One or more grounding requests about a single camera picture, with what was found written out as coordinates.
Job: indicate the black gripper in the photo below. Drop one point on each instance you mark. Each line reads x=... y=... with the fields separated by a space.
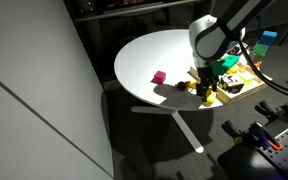
x=207 y=78

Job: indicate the yellow lemon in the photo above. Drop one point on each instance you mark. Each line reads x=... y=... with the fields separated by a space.
x=210 y=98

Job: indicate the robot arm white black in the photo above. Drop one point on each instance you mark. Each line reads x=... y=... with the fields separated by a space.
x=211 y=37

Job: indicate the wooden tray box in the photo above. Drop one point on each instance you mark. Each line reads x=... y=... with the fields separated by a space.
x=251 y=83

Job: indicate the yellow banana toy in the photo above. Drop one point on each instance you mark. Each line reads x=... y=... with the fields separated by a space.
x=191 y=84

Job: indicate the black white patterned cube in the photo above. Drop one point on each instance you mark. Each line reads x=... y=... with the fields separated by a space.
x=231 y=84

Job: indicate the dark red fruit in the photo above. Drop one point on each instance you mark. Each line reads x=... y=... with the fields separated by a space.
x=181 y=86

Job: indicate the magenta cube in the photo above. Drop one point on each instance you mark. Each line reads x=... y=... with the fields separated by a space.
x=159 y=77

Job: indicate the orange small block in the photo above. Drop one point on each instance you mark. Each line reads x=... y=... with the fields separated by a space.
x=257 y=64

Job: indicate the white round table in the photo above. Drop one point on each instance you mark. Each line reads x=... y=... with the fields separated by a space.
x=168 y=51

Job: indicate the green cube block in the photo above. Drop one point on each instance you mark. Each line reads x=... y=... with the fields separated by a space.
x=260 y=49

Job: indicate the white table leg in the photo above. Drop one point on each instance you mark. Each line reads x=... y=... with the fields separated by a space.
x=189 y=135

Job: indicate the blue cube block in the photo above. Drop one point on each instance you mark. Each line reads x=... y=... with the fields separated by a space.
x=267 y=38

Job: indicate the black cart top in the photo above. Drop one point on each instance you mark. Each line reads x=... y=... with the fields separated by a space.
x=244 y=162

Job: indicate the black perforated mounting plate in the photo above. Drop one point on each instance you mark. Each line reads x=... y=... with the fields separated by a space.
x=278 y=158

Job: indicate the teal camera mount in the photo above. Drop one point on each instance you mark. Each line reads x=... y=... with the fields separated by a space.
x=223 y=65

